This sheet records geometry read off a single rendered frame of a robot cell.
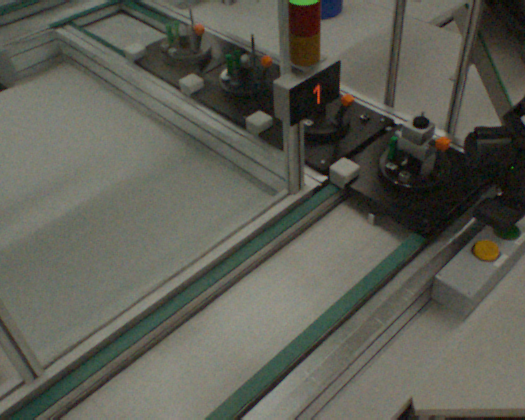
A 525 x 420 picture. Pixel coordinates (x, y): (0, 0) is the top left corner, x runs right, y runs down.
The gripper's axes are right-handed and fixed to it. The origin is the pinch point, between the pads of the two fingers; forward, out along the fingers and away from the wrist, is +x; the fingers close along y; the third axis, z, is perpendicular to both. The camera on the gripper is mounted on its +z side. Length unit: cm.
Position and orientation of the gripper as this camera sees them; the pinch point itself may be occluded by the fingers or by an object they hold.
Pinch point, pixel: (510, 214)
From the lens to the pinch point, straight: 109.5
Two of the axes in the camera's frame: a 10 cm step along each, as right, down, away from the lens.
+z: -7.0, -4.7, 5.3
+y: -7.1, 5.0, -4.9
